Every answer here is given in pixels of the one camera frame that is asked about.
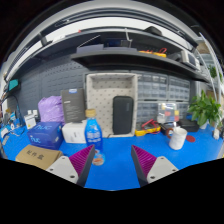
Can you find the yellow multimeter with red leads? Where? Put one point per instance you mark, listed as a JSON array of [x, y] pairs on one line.
[[146, 130]]

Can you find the small white carton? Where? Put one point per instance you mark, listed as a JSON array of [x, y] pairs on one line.
[[30, 121]]

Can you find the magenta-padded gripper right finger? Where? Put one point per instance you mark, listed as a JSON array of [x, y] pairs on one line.
[[156, 168]]

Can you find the brown cardboard box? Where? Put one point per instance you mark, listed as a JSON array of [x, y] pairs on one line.
[[36, 156]]

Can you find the beige pegboard tray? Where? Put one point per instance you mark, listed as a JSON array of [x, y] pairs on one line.
[[100, 100]]

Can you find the purple plastic bag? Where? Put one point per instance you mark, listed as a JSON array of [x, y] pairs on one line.
[[50, 109]]

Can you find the green potted plant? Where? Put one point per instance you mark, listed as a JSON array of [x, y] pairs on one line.
[[203, 108]]

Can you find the flat round red coaster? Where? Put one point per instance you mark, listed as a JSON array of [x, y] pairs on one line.
[[191, 138]]

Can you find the white shelf rack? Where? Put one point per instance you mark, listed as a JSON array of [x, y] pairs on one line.
[[211, 66]]

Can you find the white ribbed cup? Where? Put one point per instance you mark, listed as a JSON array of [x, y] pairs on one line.
[[178, 138]]

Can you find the blue drink bottle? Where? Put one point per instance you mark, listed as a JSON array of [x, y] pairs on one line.
[[93, 133]]

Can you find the black zip case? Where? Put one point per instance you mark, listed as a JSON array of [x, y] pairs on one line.
[[122, 115]]

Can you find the blue carton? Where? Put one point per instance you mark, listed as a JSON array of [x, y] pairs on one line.
[[45, 135]]

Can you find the dark grey carton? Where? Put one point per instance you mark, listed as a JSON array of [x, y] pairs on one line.
[[73, 105]]

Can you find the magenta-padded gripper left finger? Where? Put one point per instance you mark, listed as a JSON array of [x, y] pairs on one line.
[[68, 168]]

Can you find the black labelled box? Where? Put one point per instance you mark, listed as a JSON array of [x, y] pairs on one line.
[[165, 127]]

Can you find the white charger block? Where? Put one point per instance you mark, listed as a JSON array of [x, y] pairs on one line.
[[216, 134]]

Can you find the dark overhead shelf unit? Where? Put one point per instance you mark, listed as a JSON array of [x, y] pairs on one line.
[[116, 55]]

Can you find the grey drawer cabinet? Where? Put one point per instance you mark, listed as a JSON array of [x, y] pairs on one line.
[[184, 109], [152, 86], [179, 88], [146, 111]]

